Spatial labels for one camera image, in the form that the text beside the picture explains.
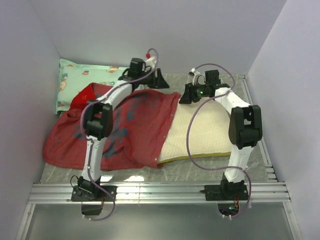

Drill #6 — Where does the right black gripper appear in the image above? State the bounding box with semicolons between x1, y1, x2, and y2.
178;82;210;105

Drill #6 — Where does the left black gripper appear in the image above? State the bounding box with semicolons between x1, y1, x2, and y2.
137;68;169;89

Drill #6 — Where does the cream yellow foam pillow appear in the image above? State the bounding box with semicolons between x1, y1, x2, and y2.
157;98;232;165

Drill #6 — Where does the red patterned pillowcase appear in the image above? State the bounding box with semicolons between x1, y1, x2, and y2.
43;83;181;171

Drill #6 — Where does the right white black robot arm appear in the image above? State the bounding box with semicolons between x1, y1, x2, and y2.
179;68;263;200

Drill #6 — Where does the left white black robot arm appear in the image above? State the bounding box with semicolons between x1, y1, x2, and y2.
77;53;169;201

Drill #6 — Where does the mint green cartoon pillow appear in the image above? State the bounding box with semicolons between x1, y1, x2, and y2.
55;58;126;113

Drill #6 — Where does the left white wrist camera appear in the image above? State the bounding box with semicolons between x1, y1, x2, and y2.
144;52;158;70

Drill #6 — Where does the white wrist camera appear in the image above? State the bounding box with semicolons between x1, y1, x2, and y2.
188;68;202;85
144;52;158;70

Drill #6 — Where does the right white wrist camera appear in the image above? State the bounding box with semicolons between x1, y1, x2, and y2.
188;68;202;85

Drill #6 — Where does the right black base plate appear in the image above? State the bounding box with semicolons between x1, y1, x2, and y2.
199;183;249;217

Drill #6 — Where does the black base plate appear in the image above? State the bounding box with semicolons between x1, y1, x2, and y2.
70;185;117;217
199;183;249;217

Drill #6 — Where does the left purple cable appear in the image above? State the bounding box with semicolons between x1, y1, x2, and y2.
80;48;161;222

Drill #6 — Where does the purple cable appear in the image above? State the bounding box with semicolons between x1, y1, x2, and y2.
186;62;251;220
80;48;161;222

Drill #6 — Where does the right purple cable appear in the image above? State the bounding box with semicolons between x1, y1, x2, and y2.
186;62;251;220

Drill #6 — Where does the aluminium front rail frame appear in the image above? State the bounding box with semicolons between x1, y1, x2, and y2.
16;182;303;240

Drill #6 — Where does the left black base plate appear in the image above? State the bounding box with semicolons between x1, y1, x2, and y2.
70;185;117;217

